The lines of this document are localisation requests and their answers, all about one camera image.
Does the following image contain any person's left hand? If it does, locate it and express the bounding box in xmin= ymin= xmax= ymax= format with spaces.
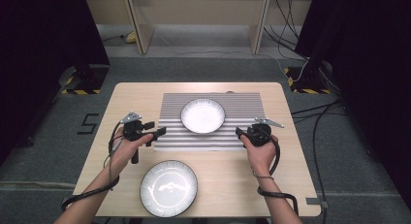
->
xmin=110 ymin=126 xmax=154 ymax=176

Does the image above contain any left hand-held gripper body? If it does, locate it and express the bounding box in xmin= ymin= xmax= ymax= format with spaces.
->
xmin=120 ymin=112 xmax=150 ymax=165

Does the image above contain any right hand-held gripper black cable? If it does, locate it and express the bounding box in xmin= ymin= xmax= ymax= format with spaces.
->
xmin=257 ymin=140 xmax=300 ymax=216

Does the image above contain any hand-held gripper black cable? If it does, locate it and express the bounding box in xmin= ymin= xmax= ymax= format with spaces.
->
xmin=257 ymin=140 xmax=300 ymax=216
xmin=61 ymin=121 xmax=125 ymax=212

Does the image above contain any grey white striped placemat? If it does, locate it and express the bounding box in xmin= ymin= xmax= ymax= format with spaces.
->
xmin=153 ymin=92 xmax=273 ymax=152

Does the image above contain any white ridged plate dark rim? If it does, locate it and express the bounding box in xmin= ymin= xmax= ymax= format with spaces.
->
xmin=139 ymin=159 xmax=199 ymax=218
xmin=180 ymin=97 xmax=227 ymax=135

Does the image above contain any black curtain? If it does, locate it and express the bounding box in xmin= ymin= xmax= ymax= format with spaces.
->
xmin=295 ymin=0 xmax=411 ymax=213
xmin=0 ymin=0 xmax=111 ymax=167

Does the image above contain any left hand-held gripper black cable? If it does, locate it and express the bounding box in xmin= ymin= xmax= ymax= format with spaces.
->
xmin=61 ymin=121 xmax=125 ymax=212

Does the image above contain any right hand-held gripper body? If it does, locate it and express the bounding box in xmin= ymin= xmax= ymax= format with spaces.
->
xmin=246 ymin=116 xmax=285 ymax=147

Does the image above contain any yellow object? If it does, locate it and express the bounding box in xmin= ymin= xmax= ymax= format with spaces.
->
xmin=125 ymin=30 xmax=138 ymax=45

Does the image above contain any person's right hand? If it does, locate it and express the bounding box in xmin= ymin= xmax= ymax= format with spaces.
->
xmin=239 ymin=134 xmax=279 ymax=178

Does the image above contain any beige wooden desk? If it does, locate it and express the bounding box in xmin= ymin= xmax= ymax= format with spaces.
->
xmin=81 ymin=0 xmax=316 ymax=55

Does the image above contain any black stand base hazard tape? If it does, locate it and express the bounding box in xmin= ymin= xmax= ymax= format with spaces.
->
xmin=283 ymin=66 xmax=332 ymax=95
xmin=61 ymin=64 xmax=110 ymax=96

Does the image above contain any black floor cable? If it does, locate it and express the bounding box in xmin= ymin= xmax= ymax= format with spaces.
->
xmin=290 ymin=100 xmax=343 ymax=124

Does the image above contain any black power cable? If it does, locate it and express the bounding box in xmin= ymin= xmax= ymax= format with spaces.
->
xmin=263 ymin=25 xmax=307 ymax=61
xmin=274 ymin=0 xmax=300 ymax=41

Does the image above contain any grey tape piece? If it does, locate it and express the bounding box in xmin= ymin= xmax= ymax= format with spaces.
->
xmin=305 ymin=196 xmax=330 ymax=209

